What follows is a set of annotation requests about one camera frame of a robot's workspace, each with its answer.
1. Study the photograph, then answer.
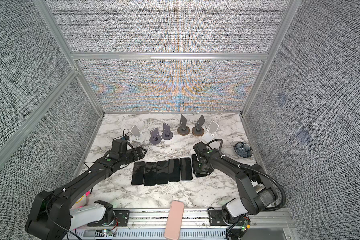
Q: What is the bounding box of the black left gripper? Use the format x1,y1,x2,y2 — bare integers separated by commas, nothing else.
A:
120,145,148,166

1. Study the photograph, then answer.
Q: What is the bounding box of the phone with purple case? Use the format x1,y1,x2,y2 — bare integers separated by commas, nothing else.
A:
131,162,146,186

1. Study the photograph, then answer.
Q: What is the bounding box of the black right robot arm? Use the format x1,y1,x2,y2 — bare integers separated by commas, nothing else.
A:
193,142,285,225

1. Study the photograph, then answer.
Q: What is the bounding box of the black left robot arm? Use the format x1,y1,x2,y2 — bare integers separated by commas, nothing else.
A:
25,139,147,240

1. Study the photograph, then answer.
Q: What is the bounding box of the white phone stand left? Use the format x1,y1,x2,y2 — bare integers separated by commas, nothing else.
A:
130,125,146,143

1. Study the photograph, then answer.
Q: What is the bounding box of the white phone stand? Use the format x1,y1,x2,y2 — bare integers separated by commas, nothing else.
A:
202,121,219,143
130,125,146,143

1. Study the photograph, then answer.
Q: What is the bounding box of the purple round stand left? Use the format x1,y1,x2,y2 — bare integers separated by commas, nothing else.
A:
149,128,162,145

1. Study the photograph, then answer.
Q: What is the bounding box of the white phone stand right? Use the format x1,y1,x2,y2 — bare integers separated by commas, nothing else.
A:
202,121,219,143

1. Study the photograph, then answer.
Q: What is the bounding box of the wooden round stand right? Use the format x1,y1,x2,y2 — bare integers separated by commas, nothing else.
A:
192,115,205,137

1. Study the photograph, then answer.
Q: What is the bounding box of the wooden round stand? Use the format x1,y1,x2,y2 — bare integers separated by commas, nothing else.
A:
177,115,190,136
192,115,205,137

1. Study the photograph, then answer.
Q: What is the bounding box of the wooden round stand left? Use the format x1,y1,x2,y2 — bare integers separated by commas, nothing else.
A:
177,115,190,136

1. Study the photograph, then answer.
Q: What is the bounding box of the dark blue flower bowl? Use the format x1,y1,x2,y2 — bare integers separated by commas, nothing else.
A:
234,142,253,158

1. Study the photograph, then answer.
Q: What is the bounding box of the pink white plush toy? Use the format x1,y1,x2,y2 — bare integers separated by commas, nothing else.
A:
72,192,90,209

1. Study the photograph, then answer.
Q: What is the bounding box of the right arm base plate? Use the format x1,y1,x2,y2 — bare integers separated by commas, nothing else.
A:
207,198,251,226

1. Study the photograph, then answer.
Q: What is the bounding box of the pink phone on rail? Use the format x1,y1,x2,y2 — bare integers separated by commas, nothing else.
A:
164,201,184,240

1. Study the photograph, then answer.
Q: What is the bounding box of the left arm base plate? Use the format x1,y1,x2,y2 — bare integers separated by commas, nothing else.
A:
86,210,131,227

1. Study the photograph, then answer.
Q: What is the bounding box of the black corrugated cable hose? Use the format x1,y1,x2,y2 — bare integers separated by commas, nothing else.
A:
206,138,287,212

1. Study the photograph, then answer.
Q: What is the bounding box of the aluminium front rail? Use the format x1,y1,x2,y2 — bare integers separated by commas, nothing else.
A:
41,207,298,240

